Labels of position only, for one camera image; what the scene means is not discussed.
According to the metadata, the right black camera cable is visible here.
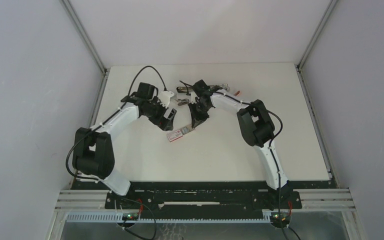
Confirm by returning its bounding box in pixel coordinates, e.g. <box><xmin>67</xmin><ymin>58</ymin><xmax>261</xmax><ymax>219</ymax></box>
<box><xmin>178</xmin><ymin>80</ymin><xmax>284</xmax><ymax>213</ymax></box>

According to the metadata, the left black camera cable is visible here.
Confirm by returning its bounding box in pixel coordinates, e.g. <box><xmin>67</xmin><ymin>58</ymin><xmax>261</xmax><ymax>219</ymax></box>
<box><xmin>65</xmin><ymin>65</ymin><xmax>169</xmax><ymax>182</ymax></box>

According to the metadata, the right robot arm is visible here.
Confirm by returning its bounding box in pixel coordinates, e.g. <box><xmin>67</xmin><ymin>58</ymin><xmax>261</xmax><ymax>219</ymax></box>
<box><xmin>184</xmin><ymin>79</ymin><xmax>289</xmax><ymax>208</ymax></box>

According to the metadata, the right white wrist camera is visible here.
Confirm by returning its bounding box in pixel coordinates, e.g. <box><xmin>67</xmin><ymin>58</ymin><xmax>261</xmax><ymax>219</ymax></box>
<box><xmin>190</xmin><ymin>92</ymin><xmax>200</xmax><ymax>105</ymax></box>

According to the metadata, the red white staple box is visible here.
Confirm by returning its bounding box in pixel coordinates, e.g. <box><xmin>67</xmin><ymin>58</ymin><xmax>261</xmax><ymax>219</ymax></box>
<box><xmin>167</xmin><ymin>129</ymin><xmax>184</xmax><ymax>142</ymax></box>

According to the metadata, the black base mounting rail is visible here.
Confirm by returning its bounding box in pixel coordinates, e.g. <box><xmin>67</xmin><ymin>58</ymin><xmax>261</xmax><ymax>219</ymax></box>
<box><xmin>58</xmin><ymin>180</ymin><xmax>337</xmax><ymax>221</ymax></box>

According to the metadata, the left controller board with wires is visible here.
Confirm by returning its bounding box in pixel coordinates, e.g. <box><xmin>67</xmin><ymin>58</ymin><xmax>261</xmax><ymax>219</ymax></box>
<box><xmin>116</xmin><ymin>197</ymin><xmax>157</xmax><ymax>240</ymax></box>

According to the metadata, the right controller board with wires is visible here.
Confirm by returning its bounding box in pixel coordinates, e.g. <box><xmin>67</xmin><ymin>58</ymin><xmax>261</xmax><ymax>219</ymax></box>
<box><xmin>269</xmin><ymin>201</ymin><xmax>301</xmax><ymax>240</ymax></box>

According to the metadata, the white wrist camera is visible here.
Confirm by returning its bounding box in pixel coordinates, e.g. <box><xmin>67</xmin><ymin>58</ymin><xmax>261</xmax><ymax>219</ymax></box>
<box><xmin>157</xmin><ymin>90</ymin><xmax>175</xmax><ymax>109</ymax></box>
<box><xmin>190</xmin><ymin>92</ymin><xmax>200</xmax><ymax>105</ymax></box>

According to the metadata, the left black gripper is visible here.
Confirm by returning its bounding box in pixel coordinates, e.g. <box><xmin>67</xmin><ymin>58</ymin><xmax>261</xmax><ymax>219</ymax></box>
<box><xmin>142</xmin><ymin>96</ymin><xmax>176</xmax><ymax>132</ymax></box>

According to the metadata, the staple box tray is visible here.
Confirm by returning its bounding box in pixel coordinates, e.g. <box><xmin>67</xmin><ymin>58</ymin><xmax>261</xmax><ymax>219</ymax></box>
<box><xmin>180</xmin><ymin>124</ymin><xmax>195</xmax><ymax>135</ymax></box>

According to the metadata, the white slotted cable duct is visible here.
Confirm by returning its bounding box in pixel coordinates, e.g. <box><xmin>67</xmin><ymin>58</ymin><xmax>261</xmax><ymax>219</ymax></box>
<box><xmin>66</xmin><ymin>211</ymin><xmax>272</xmax><ymax>224</ymax></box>

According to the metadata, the black camera cable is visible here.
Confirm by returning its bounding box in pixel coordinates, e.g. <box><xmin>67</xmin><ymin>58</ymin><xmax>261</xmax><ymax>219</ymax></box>
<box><xmin>178</xmin><ymin>80</ymin><xmax>284</xmax><ymax>213</ymax></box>
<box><xmin>65</xmin><ymin>65</ymin><xmax>169</xmax><ymax>182</ymax></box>

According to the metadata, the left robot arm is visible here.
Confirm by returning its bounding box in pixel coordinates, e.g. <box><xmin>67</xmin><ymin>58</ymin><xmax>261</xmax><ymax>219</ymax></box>
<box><xmin>71</xmin><ymin>82</ymin><xmax>177</xmax><ymax>209</ymax></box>

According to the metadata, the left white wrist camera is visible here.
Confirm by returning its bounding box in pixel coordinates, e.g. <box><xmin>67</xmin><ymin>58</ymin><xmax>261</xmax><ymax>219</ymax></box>
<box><xmin>157</xmin><ymin>90</ymin><xmax>175</xmax><ymax>109</ymax></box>

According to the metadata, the controller board with wires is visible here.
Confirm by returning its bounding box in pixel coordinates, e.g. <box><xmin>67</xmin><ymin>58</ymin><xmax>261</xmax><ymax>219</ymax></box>
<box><xmin>116</xmin><ymin>197</ymin><xmax>157</xmax><ymax>240</ymax></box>
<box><xmin>269</xmin><ymin>201</ymin><xmax>301</xmax><ymax>240</ymax></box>

